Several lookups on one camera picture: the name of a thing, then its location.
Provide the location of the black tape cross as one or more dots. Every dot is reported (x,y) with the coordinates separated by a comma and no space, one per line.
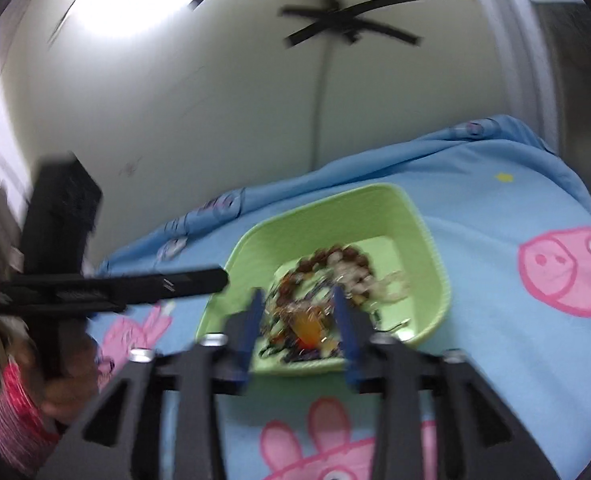
(348,17)

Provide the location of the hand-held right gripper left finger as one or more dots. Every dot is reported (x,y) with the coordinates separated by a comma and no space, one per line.
(250,345)

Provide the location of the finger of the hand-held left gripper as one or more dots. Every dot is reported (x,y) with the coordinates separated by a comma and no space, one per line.
(175,284)

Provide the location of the blue cartoon pig bedsheet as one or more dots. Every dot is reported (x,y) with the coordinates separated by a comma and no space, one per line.
(475,200)

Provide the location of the orange amber pendant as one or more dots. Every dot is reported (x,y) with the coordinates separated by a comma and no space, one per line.
(309,332)

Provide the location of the person's left hand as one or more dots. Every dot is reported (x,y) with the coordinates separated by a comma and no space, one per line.
(75,375)

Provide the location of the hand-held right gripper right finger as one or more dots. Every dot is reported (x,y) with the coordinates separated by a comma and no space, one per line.
(348,345)

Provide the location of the green plastic tray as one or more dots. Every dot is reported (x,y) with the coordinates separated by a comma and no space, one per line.
(405,240)

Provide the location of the grey window frame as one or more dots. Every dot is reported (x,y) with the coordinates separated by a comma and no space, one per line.
(530,50)

